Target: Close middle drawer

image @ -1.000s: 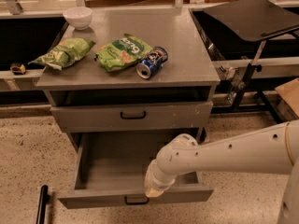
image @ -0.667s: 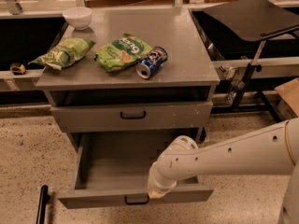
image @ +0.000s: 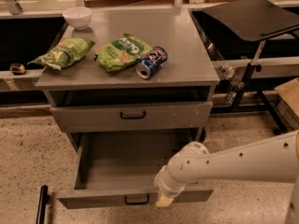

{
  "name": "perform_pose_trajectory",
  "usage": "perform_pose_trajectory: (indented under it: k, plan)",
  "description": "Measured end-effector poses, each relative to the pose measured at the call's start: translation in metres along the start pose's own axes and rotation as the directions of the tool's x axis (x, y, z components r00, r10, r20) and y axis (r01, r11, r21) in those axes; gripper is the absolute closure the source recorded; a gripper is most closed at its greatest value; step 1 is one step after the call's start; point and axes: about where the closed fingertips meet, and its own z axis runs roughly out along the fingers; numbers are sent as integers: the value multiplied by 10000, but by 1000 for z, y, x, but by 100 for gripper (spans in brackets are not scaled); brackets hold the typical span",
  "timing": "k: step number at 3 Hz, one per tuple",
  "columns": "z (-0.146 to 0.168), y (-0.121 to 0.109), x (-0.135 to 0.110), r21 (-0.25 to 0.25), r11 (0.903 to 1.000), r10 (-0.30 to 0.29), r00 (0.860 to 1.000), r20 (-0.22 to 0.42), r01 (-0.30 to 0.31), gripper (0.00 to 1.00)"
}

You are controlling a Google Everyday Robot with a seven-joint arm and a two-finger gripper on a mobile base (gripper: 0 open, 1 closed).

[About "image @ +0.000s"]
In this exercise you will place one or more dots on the green chip bag centre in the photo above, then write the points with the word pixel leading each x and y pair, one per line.
pixel 121 53

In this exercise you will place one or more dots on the green chip bag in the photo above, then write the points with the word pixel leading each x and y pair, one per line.
pixel 121 53
pixel 65 53

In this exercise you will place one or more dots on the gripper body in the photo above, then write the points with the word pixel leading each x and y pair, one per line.
pixel 163 184

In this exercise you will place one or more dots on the black tray stand table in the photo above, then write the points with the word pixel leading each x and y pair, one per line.
pixel 237 25

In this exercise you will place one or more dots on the black bar on floor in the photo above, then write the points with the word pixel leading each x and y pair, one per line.
pixel 42 202

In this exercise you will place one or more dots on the crushed blue soda can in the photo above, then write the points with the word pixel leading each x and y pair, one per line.
pixel 150 64

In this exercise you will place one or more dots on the green chip bag left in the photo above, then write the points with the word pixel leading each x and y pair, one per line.
pixel 65 53

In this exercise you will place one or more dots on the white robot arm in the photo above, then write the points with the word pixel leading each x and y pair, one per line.
pixel 274 159

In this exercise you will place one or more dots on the grey drawer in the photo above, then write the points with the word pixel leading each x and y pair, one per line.
pixel 110 118
pixel 119 168

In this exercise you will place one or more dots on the grey drawer cabinet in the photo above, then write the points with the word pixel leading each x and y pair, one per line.
pixel 187 76

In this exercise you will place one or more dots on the cardboard box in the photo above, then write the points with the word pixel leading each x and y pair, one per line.
pixel 288 105

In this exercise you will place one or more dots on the white bowl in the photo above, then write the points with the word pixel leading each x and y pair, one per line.
pixel 78 17

